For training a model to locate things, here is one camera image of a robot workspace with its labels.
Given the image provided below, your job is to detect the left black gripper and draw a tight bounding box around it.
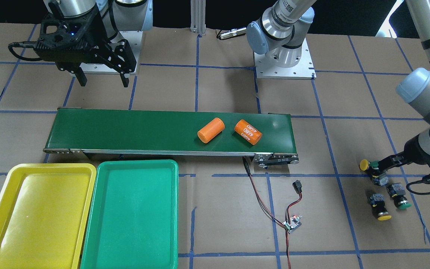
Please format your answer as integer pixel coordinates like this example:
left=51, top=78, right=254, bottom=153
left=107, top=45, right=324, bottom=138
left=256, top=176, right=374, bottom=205
left=377, top=136, right=430, bottom=172

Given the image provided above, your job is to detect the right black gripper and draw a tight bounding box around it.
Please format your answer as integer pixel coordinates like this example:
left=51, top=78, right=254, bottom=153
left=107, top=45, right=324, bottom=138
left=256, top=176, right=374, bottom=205
left=33, top=6, right=137, bottom=87

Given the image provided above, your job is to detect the green push button switch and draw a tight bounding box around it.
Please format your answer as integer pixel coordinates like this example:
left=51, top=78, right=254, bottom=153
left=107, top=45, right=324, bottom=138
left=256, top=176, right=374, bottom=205
left=387, top=183, right=412, bottom=210

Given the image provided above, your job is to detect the yellow push button switch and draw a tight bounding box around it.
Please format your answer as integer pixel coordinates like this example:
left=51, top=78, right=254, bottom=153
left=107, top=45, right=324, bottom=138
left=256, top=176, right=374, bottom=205
left=368, top=194, right=392, bottom=221

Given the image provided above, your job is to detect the plain orange cylinder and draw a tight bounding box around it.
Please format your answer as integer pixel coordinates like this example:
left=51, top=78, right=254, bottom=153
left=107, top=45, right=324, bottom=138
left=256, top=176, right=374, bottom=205
left=197, top=117, right=225, bottom=143

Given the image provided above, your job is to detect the orange cylinder with white text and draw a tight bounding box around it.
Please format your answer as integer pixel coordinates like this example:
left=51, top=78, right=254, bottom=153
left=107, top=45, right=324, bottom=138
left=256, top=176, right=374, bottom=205
left=234, top=119, right=263, bottom=145

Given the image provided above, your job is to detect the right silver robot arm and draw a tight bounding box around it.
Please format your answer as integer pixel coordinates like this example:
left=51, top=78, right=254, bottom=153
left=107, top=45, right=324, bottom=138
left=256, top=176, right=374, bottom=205
left=34, top=0, right=153, bottom=87

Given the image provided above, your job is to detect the green conveyor belt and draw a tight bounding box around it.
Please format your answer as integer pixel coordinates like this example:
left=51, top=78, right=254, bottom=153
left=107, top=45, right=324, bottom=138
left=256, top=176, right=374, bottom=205
left=44, top=108, right=299, bottom=167

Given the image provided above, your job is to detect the small motor controller board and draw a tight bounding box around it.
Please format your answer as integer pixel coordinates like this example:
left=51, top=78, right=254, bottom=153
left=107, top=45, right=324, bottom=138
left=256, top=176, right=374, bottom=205
left=282, top=216, right=302, bottom=234

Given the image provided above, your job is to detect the green tray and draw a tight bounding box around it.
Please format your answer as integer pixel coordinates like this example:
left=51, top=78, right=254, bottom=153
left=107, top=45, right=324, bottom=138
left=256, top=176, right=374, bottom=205
left=80, top=160, right=179, bottom=269

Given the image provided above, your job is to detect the yellow tray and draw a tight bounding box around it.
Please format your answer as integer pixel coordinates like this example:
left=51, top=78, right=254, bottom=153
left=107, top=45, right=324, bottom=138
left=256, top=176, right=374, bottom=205
left=0, top=163, right=96, bottom=269

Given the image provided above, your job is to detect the aluminium frame post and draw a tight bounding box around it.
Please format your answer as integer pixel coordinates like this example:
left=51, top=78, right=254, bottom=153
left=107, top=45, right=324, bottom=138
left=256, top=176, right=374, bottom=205
left=190, top=0, right=206, bottom=36

